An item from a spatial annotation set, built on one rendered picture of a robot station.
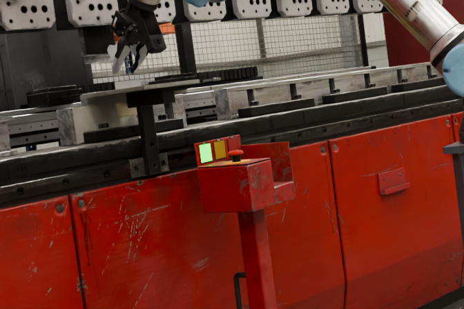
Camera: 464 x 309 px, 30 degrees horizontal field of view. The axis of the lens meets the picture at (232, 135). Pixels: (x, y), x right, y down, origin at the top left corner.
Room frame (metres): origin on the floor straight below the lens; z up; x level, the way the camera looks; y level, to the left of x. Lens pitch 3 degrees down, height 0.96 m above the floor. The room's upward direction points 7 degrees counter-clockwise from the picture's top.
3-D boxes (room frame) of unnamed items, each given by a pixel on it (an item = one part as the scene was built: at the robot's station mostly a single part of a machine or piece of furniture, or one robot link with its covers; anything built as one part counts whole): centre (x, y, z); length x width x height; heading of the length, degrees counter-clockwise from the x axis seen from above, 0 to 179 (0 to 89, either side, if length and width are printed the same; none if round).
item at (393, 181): (2.92, -0.52, 0.59); 0.15 x 0.02 x 0.07; 134
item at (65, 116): (2.36, 0.28, 0.92); 0.39 x 0.06 x 0.10; 134
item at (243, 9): (2.72, -0.09, 1.26); 0.15 x 0.09 x 0.17; 134
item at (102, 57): (2.32, 0.32, 1.13); 0.10 x 0.02 x 0.10; 134
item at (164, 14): (2.44, 0.19, 1.26); 0.15 x 0.09 x 0.17; 134
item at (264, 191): (2.23, -0.02, 0.75); 0.20 x 0.16 x 0.18; 144
